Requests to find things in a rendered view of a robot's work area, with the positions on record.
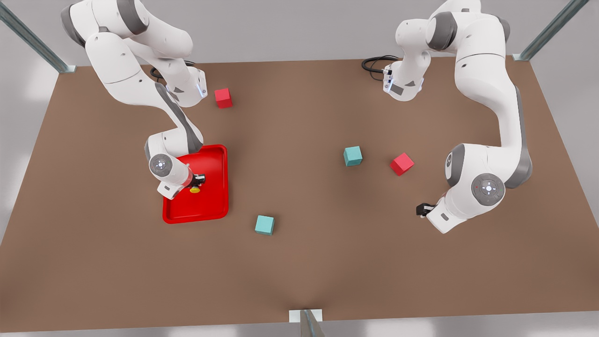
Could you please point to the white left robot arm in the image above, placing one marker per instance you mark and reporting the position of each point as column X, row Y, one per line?
column 486, row 93

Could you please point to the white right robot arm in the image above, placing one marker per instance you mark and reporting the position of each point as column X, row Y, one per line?
column 135, row 70

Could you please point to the red plastic tray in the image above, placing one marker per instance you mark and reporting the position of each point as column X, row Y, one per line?
column 213, row 187

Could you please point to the teal cube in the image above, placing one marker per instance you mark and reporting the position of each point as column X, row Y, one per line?
column 264, row 225
column 353, row 156

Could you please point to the red cube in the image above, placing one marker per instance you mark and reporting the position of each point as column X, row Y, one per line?
column 402, row 164
column 223, row 98

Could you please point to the silver frame post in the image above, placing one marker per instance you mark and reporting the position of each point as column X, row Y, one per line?
column 552, row 29
column 32, row 40
column 310, row 324

